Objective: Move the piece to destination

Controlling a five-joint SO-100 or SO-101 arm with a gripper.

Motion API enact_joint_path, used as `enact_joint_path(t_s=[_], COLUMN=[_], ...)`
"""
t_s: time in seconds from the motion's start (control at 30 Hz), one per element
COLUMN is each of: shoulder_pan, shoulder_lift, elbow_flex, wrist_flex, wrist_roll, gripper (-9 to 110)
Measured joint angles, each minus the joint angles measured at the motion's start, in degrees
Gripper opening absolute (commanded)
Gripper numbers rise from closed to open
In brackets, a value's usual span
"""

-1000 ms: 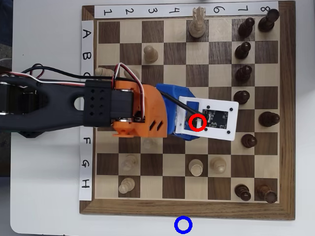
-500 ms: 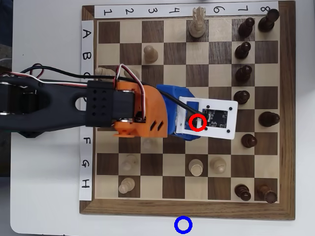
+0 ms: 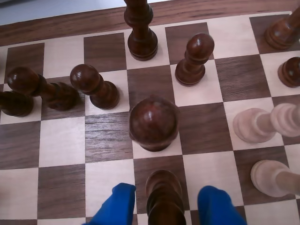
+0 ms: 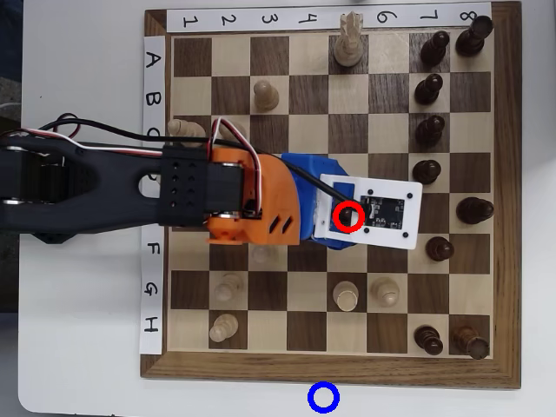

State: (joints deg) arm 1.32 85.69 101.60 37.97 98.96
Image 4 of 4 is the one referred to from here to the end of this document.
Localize black camera cable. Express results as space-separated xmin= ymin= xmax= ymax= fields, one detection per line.
xmin=37 ymin=113 xmax=361 ymax=214

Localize dark wooden king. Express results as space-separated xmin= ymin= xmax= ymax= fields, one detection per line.
xmin=455 ymin=196 xmax=495 ymax=226

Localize light wooden queen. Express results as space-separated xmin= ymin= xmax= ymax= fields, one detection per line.
xmin=333 ymin=10 xmax=365 ymax=69

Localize light wooden pawn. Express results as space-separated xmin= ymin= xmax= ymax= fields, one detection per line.
xmin=208 ymin=313 xmax=240 ymax=343
xmin=250 ymin=245 xmax=279 ymax=268
xmin=253 ymin=79 xmax=280 ymax=112
xmin=216 ymin=119 xmax=249 ymax=146
xmin=213 ymin=273 xmax=244 ymax=305

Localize dark wooden rook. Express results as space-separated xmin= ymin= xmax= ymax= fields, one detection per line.
xmin=454 ymin=14 xmax=495 ymax=58

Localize light wooden rook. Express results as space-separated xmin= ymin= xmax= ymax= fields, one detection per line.
xmin=332 ymin=280 xmax=360 ymax=313

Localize wooden chess board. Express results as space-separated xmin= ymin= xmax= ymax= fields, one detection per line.
xmin=139 ymin=1 xmax=522 ymax=390

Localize light wooden bishop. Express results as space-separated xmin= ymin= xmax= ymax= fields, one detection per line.
xmin=371 ymin=276 xmax=400 ymax=309
xmin=167 ymin=118 xmax=208 ymax=139

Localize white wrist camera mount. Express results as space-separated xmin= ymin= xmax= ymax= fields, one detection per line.
xmin=313 ymin=172 xmax=424 ymax=251

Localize reddish brown wooden rook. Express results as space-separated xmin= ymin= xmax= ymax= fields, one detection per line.
xmin=450 ymin=325 xmax=491 ymax=361

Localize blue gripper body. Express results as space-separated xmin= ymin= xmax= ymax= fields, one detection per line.
xmin=280 ymin=151 xmax=364 ymax=253

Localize white paper number strip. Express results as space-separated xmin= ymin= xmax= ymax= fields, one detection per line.
xmin=167 ymin=8 xmax=492 ymax=33

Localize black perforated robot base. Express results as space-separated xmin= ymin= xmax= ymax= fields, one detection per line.
xmin=32 ymin=231 xmax=74 ymax=248

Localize white paper letter strip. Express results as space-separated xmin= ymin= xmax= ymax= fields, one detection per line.
xmin=139 ymin=35 xmax=167 ymax=355

